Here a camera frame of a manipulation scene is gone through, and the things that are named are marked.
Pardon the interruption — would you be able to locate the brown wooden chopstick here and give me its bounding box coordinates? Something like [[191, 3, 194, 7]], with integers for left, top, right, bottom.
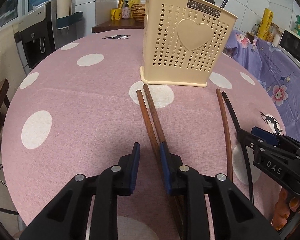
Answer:
[[142, 83, 184, 230], [136, 89, 183, 240]]

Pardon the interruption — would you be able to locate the thin brown chopstick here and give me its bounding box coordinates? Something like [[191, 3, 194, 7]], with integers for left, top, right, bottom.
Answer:
[[216, 88, 233, 181]]

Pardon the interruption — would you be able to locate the right hand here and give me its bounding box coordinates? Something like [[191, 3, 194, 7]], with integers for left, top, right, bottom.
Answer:
[[272, 188, 300, 231]]

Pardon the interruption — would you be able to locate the purple floral cloth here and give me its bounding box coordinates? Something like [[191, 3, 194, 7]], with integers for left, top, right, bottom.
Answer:
[[225, 30, 300, 141]]

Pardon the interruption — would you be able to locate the pink polka dot tablecloth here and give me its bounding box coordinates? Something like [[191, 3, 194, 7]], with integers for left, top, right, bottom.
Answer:
[[1, 29, 285, 239]]

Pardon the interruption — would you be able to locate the white microwave oven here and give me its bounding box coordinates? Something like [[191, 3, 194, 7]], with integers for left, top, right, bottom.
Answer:
[[277, 29, 300, 68]]

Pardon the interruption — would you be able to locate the cream plastic utensil holder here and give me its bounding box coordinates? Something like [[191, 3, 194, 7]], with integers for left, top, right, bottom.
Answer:
[[140, 0, 237, 87]]

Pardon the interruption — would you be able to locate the yellow package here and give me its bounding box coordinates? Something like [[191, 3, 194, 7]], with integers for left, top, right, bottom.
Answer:
[[257, 8, 274, 40]]

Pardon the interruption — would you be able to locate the dark wooden counter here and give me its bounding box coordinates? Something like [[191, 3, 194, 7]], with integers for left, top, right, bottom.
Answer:
[[91, 19, 144, 33]]

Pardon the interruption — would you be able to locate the yellow mug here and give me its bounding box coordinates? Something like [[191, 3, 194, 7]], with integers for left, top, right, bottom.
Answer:
[[110, 8, 122, 21]]

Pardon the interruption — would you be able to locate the woven pattern basin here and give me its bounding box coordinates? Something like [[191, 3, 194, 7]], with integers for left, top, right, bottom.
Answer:
[[130, 4, 146, 22]]

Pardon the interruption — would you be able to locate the water dispenser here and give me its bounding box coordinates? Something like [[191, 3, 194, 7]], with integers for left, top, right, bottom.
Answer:
[[14, 0, 57, 69]]

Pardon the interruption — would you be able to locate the yellow soap bottle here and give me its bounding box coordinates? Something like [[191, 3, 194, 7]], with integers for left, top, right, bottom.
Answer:
[[128, 0, 141, 10]]

